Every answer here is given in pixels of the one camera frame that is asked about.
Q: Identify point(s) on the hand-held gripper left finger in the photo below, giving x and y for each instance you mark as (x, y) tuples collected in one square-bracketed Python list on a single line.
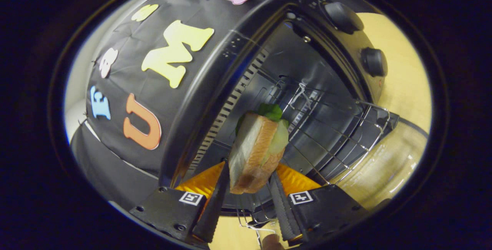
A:
[(215, 211)]

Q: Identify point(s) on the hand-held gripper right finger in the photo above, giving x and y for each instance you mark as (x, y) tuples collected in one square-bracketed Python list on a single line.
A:
[(282, 211)]

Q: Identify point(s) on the sandwich with lettuce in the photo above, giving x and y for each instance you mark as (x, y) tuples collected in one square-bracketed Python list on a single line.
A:
[(253, 150)]

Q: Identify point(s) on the black toaster oven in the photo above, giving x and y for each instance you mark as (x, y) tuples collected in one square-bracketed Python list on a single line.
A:
[(215, 73)]

